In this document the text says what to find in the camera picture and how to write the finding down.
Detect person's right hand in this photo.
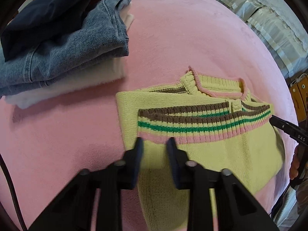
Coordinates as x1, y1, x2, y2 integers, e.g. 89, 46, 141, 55
289, 146, 301, 181

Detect wooden cabinet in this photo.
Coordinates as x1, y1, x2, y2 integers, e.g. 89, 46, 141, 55
289, 73, 308, 130

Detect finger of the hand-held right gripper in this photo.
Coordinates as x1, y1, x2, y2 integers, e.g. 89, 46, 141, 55
269, 115, 296, 138

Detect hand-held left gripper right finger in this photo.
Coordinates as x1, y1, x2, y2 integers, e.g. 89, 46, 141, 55
167, 137, 281, 231

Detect folded navy garment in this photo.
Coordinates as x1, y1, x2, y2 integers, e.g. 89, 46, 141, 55
1, 0, 111, 62

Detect dark cable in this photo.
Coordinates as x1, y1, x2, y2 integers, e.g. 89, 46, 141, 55
0, 154, 27, 231

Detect folded blue jeans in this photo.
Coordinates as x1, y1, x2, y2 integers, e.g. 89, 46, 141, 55
0, 0, 132, 96

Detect sofa with lace cover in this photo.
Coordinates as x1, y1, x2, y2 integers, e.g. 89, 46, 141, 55
207, 0, 308, 77

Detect yellow striped knit cardigan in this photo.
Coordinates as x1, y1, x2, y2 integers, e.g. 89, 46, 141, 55
115, 65, 285, 231

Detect folded white garment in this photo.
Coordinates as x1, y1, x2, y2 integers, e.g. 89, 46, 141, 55
5, 13, 134, 109

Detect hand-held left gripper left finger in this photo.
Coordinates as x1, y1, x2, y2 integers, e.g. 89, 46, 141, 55
28, 137, 144, 231

